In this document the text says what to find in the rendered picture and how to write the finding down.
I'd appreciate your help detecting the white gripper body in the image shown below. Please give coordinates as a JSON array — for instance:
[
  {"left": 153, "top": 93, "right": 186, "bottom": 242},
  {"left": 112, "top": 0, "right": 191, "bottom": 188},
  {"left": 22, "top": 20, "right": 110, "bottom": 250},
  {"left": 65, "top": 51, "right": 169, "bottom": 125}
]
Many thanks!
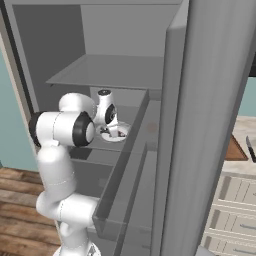
[{"left": 99, "top": 123, "right": 120, "bottom": 136}]

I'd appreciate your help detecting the glass fridge shelf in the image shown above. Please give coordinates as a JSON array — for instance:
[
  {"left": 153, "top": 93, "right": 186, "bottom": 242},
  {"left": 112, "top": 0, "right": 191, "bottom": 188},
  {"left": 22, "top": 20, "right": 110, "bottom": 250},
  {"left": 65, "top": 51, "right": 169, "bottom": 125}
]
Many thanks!
[{"left": 45, "top": 53, "right": 165, "bottom": 92}]

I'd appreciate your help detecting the grey fridge door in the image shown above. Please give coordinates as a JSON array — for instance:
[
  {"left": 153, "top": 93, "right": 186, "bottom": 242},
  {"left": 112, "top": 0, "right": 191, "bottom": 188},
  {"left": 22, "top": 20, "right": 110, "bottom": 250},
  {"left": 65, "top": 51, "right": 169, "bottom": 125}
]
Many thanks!
[{"left": 151, "top": 0, "right": 256, "bottom": 256}]

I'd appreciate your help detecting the grey fridge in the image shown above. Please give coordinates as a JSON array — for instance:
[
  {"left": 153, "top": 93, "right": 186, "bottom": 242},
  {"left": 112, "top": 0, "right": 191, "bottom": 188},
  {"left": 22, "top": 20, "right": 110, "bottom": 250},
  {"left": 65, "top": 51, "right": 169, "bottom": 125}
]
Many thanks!
[{"left": 0, "top": 0, "right": 190, "bottom": 256}]

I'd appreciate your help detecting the brown cutting board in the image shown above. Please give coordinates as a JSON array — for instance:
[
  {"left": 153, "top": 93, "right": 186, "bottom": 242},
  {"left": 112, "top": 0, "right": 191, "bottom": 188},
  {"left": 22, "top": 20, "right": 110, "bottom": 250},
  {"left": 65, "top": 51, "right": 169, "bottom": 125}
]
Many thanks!
[{"left": 224, "top": 133, "right": 250, "bottom": 162}]

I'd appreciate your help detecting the white round plate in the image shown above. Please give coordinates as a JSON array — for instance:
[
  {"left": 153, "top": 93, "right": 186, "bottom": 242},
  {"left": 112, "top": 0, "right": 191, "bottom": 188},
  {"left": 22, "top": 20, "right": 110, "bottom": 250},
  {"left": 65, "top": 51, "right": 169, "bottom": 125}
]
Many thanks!
[{"left": 99, "top": 121, "right": 132, "bottom": 144}]

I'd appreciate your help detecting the tall grey door bin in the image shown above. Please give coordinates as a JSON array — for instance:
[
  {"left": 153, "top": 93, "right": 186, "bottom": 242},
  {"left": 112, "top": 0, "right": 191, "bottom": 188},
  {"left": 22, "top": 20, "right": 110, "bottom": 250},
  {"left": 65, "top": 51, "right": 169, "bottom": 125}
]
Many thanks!
[{"left": 92, "top": 88, "right": 165, "bottom": 243}]

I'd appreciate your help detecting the low grey door bin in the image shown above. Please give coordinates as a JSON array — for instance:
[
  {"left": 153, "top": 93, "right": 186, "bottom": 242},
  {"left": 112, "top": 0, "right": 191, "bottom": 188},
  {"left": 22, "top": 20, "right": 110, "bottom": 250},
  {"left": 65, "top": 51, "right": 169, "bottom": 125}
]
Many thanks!
[{"left": 112, "top": 142, "right": 158, "bottom": 256}]

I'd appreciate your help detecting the cream drawer front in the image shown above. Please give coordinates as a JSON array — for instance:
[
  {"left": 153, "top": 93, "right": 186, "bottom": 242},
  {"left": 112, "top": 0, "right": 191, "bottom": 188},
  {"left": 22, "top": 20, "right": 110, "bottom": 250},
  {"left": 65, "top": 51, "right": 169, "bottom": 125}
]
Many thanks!
[
  {"left": 201, "top": 234, "right": 256, "bottom": 256},
  {"left": 207, "top": 207, "right": 256, "bottom": 237},
  {"left": 215, "top": 174, "right": 256, "bottom": 205}
]

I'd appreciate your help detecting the knife with dark handle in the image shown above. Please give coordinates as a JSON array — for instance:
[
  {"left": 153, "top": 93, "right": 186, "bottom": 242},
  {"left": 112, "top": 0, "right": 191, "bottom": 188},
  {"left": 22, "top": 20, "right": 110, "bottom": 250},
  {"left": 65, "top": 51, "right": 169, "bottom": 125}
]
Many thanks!
[{"left": 245, "top": 135, "right": 256, "bottom": 164}]

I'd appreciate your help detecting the grey drawer handle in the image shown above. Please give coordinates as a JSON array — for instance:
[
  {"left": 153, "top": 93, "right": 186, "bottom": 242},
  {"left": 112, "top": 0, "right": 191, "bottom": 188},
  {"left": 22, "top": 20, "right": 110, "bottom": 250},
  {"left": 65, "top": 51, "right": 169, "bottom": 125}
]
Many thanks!
[
  {"left": 232, "top": 247, "right": 256, "bottom": 256},
  {"left": 239, "top": 223, "right": 256, "bottom": 232}
]

